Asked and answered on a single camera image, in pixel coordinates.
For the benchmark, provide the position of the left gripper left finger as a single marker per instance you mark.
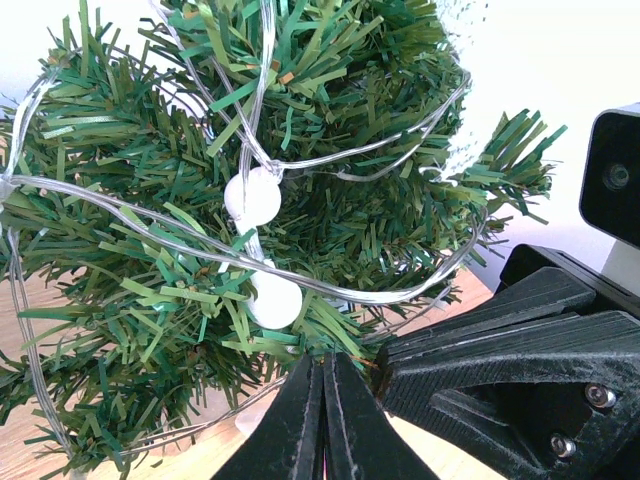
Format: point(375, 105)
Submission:
point(287, 443)

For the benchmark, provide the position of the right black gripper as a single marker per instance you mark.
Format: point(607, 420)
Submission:
point(565, 323)

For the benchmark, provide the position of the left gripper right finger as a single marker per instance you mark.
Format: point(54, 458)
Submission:
point(360, 442)

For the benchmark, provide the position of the small green christmas tree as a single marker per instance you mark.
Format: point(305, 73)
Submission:
point(264, 179)

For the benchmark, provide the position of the clear plastic battery box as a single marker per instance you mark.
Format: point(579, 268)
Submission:
point(247, 422)

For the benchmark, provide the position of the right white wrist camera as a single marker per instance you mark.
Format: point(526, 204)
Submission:
point(609, 199)

